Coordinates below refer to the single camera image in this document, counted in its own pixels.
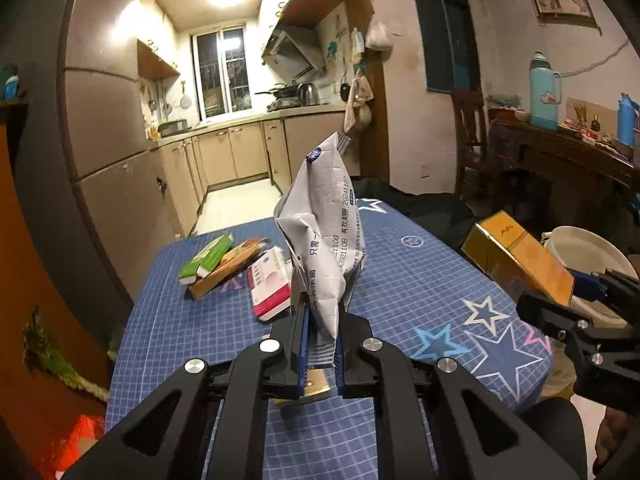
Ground gold yellow box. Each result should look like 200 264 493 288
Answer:
462 211 574 307

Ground green white medicine box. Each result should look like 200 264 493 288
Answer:
178 233 233 285

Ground white red medicine box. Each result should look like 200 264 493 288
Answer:
247 246 292 323

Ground white blue wipes packet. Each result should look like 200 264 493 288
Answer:
274 132 367 366

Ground white plastic trash bucket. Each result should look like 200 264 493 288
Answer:
541 226 638 328

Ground beige kitchen cabinets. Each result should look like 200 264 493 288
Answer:
151 104 346 237

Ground kitchen window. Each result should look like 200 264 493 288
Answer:
191 27 252 120

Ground orange wooden cabinet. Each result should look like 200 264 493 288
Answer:
0 98 112 480

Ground blue grid star tablecloth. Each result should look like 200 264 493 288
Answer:
106 198 552 479

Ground dark wooden side table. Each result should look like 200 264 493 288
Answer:
487 107 640 241

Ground black cloth covered chair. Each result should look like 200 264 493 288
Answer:
352 177 480 254

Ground blue thermos jug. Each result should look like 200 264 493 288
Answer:
617 92 639 145

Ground wooden chair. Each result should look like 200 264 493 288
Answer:
451 89 494 197

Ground teal thermos flask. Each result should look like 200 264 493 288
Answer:
529 51 562 131

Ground hanging cloth bag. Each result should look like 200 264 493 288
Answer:
343 70 374 133

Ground grey refrigerator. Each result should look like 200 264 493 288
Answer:
14 0 181 311

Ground range hood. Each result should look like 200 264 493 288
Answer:
262 26 326 82

